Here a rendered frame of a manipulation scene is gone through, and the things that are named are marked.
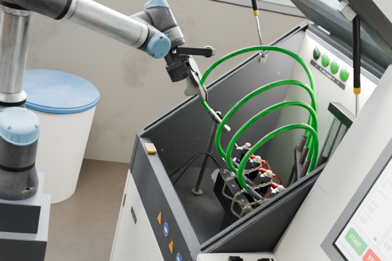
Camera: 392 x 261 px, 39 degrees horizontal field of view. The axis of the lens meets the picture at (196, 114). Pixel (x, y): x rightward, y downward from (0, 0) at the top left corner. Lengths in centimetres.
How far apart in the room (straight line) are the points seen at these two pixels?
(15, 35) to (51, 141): 141
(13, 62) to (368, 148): 99
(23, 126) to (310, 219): 81
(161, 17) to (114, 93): 172
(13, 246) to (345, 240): 93
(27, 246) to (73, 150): 141
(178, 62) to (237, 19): 167
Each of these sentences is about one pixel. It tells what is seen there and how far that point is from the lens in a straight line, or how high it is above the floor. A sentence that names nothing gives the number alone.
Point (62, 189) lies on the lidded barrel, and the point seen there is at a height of 9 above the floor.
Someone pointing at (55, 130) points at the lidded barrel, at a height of 49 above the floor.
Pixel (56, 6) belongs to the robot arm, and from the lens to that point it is 147.
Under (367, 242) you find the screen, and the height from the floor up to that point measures 121.
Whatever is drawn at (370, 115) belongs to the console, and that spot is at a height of 143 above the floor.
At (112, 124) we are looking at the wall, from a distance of 356.
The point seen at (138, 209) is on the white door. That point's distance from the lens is 197.
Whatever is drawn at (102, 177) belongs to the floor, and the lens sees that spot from 351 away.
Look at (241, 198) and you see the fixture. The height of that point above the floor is 98.
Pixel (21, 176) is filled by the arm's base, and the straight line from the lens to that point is 165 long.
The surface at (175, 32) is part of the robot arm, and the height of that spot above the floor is 138.
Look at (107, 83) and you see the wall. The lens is 343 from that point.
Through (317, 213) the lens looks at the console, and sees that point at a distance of 145.
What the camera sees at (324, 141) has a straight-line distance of 186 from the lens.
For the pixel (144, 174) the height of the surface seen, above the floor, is 88.
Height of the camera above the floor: 187
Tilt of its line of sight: 24 degrees down
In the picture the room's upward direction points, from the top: 14 degrees clockwise
